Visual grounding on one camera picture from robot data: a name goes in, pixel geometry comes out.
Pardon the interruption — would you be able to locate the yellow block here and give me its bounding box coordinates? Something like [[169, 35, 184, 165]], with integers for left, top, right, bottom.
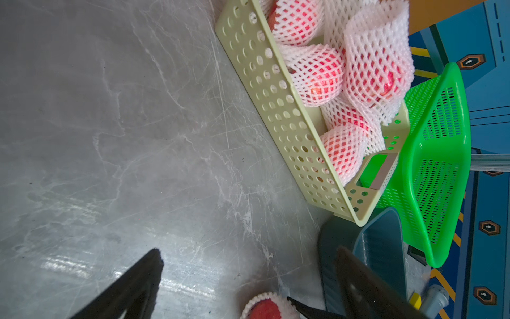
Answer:
[[409, 292, 422, 310]]

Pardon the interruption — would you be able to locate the dark teal plastic tray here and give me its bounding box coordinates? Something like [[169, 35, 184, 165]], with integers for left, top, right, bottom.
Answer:
[[318, 207, 407, 315]]

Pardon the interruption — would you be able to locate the netted apple of basket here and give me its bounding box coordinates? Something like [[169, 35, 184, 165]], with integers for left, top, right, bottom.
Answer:
[[320, 96, 385, 186], [279, 44, 345, 107], [324, 1, 414, 126], [268, 0, 324, 47]]

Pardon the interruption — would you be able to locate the netted apple left of basket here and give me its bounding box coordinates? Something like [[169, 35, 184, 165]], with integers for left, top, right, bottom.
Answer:
[[268, 0, 324, 47]]

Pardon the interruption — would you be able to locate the right aluminium corner post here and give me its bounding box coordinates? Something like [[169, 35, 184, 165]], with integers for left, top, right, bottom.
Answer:
[[470, 154, 510, 173]]

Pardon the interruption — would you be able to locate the green plastic mesh basket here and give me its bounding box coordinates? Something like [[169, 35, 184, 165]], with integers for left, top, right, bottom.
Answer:
[[377, 62, 471, 268]]

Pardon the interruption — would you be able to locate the netted apple right of basket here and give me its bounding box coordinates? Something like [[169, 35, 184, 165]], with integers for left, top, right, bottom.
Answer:
[[320, 96, 385, 186]]

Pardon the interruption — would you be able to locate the cream perforated plastic basket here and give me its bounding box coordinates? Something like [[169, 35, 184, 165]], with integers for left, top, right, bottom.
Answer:
[[215, 1, 410, 227]]

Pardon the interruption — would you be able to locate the netted apple top of basket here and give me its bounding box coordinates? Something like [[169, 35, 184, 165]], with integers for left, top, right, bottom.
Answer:
[[324, 1, 414, 126]]

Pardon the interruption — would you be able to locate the netted apple middle of basket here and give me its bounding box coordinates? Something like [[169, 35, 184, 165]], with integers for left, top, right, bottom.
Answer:
[[279, 44, 345, 107]]

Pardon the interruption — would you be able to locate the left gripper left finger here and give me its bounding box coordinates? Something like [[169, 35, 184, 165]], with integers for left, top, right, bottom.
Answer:
[[73, 249, 164, 318]]

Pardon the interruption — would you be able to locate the silver metal cylinder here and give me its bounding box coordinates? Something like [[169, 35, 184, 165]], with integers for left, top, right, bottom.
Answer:
[[420, 284, 450, 319]]

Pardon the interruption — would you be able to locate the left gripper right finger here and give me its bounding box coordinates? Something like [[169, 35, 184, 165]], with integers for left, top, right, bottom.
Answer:
[[335, 247, 425, 318]]

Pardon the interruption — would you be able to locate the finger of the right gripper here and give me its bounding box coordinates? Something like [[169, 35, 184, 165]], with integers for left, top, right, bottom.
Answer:
[[287, 296, 339, 319]]

